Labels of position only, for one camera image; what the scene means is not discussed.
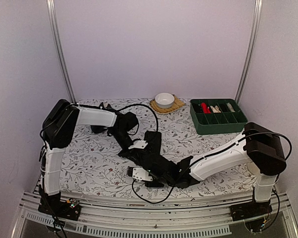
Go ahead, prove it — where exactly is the aluminium frame post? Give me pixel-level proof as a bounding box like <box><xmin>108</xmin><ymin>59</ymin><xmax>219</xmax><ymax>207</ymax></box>
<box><xmin>46</xmin><ymin>0</ymin><xmax>76</xmax><ymax>103</ymax></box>
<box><xmin>235</xmin><ymin>0</ymin><xmax>263</xmax><ymax>104</ymax></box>

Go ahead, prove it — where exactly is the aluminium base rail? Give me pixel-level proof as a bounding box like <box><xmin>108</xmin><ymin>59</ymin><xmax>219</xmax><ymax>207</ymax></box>
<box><xmin>11</xmin><ymin>191</ymin><xmax>298</xmax><ymax>238</ymax></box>

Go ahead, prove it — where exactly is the right aluminium frame post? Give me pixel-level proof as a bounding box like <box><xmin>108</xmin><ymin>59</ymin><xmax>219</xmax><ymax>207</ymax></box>
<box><xmin>235</xmin><ymin>0</ymin><xmax>263</xmax><ymax>104</ymax></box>

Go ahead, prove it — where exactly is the black striped underwear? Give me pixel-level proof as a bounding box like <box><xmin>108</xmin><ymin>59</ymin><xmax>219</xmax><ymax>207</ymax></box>
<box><xmin>132</xmin><ymin>131</ymin><xmax>172</xmax><ymax>170</ymax></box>

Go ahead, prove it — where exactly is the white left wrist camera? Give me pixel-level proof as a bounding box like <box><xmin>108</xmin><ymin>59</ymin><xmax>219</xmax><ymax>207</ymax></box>
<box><xmin>128</xmin><ymin>140</ymin><xmax>148</xmax><ymax>150</ymax></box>

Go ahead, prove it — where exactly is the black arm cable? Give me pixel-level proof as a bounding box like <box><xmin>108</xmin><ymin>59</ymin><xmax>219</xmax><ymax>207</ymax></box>
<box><xmin>114</xmin><ymin>103</ymin><xmax>159</xmax><ymax>139</ymax></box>
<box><xmin>131</xmin><ymin>132</ymin><xmax>293</xmax><ymax>204</ymax></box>

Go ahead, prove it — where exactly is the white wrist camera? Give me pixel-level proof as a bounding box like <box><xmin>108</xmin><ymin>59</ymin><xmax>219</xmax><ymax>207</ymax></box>
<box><xmin>128</xmin><ymin>140</ymin><xmax>148</xmax><ymax>150</ymax></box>
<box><xmin>127</xmin><ymin>167</ymin><xmax>153</xmax><ymax>182</ymax></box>

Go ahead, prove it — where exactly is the dark navy underwear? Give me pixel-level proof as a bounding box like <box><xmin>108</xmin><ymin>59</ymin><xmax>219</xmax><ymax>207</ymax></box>
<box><xmin>90</xmin><ymin>102</ymin><xmax>113</xmax><ymax>134</ymax></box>

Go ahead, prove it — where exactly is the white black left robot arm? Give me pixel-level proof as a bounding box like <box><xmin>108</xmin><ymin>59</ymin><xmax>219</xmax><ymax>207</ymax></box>
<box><xmin>40</xmin><ymin>99</ymin><xmax>149</xmax><ymax>215</ymax></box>

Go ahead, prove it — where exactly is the left aluminium frame post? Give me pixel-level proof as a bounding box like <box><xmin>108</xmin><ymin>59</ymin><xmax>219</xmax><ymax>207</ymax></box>
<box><xmin>46</xmin><ymin>0</ymin><xmax>76</xmax><ymax>103</ymax></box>

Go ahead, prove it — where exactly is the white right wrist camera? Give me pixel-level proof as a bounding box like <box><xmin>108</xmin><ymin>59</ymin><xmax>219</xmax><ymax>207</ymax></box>
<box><xmin>127</xmin><ymin>167</ymin><xmax>153</xmax><ymax>182</ymax></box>

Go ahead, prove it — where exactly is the white ceramic bowl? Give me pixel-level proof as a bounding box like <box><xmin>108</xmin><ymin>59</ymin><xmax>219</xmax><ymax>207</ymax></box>
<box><xmin>154</xmin><ymin>93</ymin><xmax>175</xmax><ymax>109</ymax></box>

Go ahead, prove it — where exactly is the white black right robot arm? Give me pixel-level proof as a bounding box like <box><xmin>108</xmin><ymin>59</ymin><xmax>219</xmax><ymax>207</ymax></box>
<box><xmin>142</xmin><ymin>122</ymin><xmax>289</xmax><ymax>221</ymax></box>

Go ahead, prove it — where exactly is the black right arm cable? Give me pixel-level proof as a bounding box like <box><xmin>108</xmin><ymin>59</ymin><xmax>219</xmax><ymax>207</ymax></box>
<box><xmin>131</xmin><ymin>132</ymin><xmax>293</xmax><ymax>204</ymax></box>

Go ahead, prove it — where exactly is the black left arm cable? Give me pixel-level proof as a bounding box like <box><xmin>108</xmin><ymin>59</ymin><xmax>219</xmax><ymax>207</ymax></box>
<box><xmin>114</xmin><ymin>103</ymin><xmax>159</xmax><ymax>139</ymax></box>

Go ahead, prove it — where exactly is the cream plastic cup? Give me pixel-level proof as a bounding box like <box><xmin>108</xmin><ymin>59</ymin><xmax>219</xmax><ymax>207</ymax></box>
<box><xmin>247</xmin><ymin>163</ymin><xmax>260</xmax><ymax>176</ymax></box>

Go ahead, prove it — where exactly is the beige rolled cloth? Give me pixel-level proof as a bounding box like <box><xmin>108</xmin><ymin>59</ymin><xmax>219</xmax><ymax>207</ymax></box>
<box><xmin>210</xmin><ymin>106</ymin><xmax>221</xmax><ymax>113</ymax></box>

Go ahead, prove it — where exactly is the floral tablecloth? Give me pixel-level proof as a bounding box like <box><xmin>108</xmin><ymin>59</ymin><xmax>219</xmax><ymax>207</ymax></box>
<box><xmin>60</xmin><ymin>98</ymin><xmax>257</xmax><ymax>201</ymax></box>

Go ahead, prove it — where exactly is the woven straw mat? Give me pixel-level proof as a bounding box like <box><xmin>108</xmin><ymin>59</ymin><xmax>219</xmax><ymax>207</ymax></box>
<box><xmin>149</xmin><ymin>93</ymin><xmax>185</xmax><ymax>115</ymax></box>

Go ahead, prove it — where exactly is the red rolled cloth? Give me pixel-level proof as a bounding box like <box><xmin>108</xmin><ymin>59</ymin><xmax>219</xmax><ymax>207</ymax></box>
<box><xmin>201</xmin><ymin>103</ymin><xmax>212</xmax><ymax>114</ymax></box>

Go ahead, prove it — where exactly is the green compartment organizer box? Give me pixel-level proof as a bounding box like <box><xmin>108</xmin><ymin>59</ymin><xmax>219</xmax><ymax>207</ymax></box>
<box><xmin>190</xmin><ymin>98</ymin><xmax>248</xmax><ymax>135</ymax></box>

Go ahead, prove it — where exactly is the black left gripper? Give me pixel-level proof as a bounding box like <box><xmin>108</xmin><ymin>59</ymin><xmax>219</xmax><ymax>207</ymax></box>
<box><xmin>111</xmin><ymin>128</ymin><xmax>142</xmax><ymax>164</ymax></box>

